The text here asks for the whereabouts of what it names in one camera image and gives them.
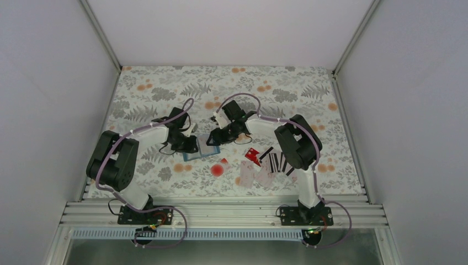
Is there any teal card holder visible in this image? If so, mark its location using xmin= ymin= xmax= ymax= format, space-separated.
xmin=183 ymin=134 xmax=221 ymax=162

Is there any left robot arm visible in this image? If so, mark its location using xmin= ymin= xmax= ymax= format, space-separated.
xmin=86 ymin=108 xmax=199 ymax=224

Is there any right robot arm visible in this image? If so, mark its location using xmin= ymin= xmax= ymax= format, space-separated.
xmin=206 ymin=100 xmax=325 ymax=225

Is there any red bank card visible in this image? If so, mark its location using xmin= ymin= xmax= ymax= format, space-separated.
xmin=244 ymin=148 xmax=261 ymax=167

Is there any black striped card pile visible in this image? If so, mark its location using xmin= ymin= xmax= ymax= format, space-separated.
xmin=257 ymin=147 xmax=295 ymax=176

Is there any floral table mat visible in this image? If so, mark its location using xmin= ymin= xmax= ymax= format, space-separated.
xmin=106 ymin=66 xmax=362 ymax=197

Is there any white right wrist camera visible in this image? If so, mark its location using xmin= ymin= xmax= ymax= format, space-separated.
xmin=210 ymin=112 xmax=229 ymax=129

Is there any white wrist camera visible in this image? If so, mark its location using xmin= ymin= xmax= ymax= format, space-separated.
xmin=210 ymin=112 xmax=229 ymax=129
xmin=186 ymin=123 xmax=198 ymax=137

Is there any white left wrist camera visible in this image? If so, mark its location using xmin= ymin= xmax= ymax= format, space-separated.
xmin=186 ymin=123 xmax=198 ymax=137

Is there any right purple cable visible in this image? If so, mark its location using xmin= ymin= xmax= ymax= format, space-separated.
xmin=215 ymin=92 xmax=353 ymax=250

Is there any purple cable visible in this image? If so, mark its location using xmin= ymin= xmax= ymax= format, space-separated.
xmin=93 ymin=97 xmax=189 ymax=250
xmin=215 ymin=92 xmax=353 ymax=250

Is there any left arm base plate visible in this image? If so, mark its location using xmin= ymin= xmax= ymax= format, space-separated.
xmin=117 ymin=206 xmax=173 ymax=226

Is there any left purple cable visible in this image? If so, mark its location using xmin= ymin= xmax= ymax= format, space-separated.
xmin=93 ymin=97 xmax=189 ymax=250

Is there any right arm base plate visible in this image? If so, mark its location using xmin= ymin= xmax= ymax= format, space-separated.
xmin=276 ymin=205 xmax=334 ymax=226

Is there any aluminium rail frame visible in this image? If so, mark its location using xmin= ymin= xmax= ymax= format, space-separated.
xmin=60 ymin=195 xmax=389 ymax=229

